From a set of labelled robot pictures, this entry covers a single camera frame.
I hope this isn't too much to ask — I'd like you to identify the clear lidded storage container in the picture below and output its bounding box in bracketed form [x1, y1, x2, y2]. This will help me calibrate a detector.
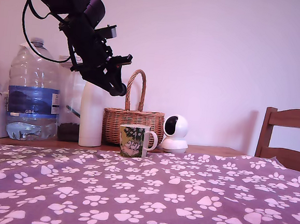
[52, 54, 88, 143]

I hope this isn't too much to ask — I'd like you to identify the white insulated bottle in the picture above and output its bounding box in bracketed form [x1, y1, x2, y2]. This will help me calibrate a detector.
[77, 81, 107, 148]

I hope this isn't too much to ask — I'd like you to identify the black scoop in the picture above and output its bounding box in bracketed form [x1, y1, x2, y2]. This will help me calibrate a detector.
[65, 105, 82, 119]

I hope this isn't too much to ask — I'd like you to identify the large clear water bottle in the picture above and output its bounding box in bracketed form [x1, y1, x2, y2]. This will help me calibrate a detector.
[4, 35, 66, 144]

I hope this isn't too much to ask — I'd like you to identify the white mug with green print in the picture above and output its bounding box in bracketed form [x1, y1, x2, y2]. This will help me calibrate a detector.
[117, 123, 160, 160]

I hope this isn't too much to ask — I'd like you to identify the purple paw print blanket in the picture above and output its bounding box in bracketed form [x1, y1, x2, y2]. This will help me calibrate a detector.
[0, 135, 300, 224]

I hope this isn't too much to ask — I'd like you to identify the brown wooden chair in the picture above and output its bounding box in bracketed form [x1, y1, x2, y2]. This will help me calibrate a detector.
[253, 104, 300, 177]

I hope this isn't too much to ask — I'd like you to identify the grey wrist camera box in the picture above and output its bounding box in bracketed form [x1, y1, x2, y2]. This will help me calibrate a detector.
[94, 23, 119, 41]

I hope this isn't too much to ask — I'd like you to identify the wicker basket with handle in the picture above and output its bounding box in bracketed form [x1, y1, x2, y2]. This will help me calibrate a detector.
[101, 67, 170, 149]

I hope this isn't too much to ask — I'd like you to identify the short black cable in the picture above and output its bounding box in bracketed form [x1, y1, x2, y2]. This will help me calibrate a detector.
[28, 0, 55, 21]

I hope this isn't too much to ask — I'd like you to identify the long black looping cable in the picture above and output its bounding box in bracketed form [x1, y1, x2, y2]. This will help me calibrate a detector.
[19, 0, 77, 65]

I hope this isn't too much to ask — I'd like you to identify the small white round camera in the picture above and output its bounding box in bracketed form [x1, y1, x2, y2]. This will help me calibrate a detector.
[160, 113, 192, 155]

